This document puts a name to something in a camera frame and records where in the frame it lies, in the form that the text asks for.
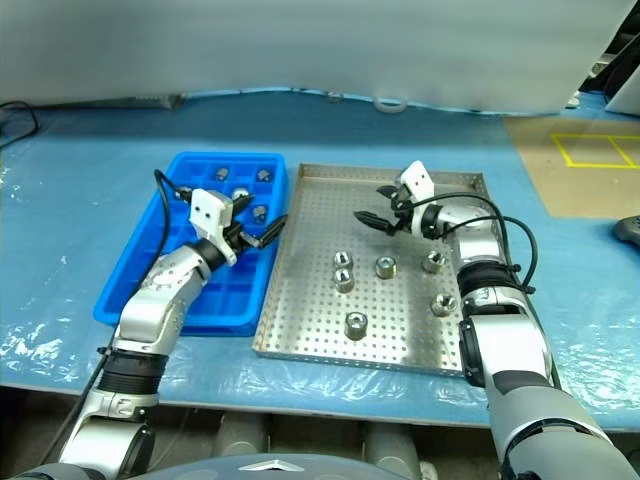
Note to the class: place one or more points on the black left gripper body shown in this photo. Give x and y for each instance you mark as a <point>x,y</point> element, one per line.
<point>237,239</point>

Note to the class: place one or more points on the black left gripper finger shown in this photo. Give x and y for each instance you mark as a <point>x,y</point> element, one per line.
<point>270,235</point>
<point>241,204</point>

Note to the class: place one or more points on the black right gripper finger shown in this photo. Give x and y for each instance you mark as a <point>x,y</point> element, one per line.
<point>387,191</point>
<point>375,222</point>

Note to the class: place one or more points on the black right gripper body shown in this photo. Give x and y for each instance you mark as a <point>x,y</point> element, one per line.
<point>401,212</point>

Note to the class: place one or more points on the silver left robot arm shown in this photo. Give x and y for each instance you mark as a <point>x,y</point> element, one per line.
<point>150,310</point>

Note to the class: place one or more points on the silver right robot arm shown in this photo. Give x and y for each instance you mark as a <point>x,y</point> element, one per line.
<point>510,330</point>

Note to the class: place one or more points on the blue plastic compartment tray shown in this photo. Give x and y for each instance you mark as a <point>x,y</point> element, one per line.
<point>235,300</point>

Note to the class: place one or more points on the perforated metal tray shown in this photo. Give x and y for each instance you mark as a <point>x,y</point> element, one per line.
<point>310,310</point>

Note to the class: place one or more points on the white tape roll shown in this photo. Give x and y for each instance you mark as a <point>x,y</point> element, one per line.
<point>378,105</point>

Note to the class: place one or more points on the brown cardboard mat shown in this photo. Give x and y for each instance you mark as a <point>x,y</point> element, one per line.
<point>550,190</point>

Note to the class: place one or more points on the blue plastic table cover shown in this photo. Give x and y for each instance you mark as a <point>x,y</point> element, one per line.
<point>75,200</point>

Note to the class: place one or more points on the white backdrop sheet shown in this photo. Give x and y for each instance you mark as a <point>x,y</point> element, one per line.
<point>300,45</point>

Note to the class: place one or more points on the grey rounded cylinder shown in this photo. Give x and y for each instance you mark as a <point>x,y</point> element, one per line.
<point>390,445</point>
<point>242,437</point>

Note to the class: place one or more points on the dark grey rounded device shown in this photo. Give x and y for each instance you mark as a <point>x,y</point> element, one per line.
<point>629,229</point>

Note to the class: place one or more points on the grey robot chest cover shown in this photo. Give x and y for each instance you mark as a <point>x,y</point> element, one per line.
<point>225,470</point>

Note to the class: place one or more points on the white panel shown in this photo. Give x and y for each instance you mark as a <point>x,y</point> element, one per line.
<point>627,97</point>

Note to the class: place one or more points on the dark equipment stack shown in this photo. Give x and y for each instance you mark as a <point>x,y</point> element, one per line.
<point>622,45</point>

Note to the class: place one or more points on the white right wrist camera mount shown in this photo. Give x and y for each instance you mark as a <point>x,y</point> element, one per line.
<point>417,177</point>

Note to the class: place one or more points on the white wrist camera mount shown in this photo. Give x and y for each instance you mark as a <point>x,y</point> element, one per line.
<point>207,210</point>
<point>417,177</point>

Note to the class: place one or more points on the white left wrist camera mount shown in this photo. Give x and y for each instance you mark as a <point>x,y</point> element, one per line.
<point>207,210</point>

